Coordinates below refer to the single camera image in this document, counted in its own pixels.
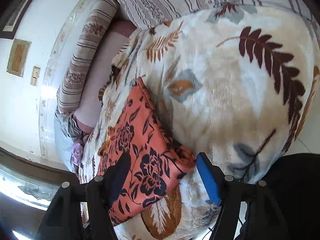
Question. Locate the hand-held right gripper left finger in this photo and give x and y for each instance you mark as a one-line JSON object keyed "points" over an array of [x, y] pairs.
{"points": [[120, 177]]}

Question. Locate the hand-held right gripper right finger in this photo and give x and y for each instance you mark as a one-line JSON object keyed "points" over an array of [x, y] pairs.
{"points": [[208, 180]]}

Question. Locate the orange floral shirt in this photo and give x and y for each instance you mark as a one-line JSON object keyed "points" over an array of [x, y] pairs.
{"points": [[140, 140]]}

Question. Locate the purple cloth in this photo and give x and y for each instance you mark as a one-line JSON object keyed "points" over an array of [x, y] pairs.
{"points": [[77, 152]]}

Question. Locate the grey cloth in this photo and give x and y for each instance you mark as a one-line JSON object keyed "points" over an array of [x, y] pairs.
{"points": [[67, 127]]}

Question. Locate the person's dark pants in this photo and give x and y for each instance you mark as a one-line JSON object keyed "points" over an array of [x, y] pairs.
{"points": [[295, 192]]}

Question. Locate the pink sofa cushion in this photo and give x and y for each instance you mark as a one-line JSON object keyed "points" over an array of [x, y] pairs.
{"points": [[95, 92]]}

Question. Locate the leaf print fleece blanket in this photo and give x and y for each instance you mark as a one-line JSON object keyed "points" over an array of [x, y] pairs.
{"points": [[225, 92]]}

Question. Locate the striped floral bolster pillow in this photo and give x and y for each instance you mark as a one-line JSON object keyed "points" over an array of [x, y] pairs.
{"points": [[82, 62]]}

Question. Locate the brown wooden window frame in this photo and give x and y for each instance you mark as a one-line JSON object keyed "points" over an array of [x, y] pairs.
{"points": [[37, 166]]}

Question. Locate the wooden wall panel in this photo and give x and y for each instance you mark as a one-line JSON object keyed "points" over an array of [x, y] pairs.
{"points": [[18, 57]]}

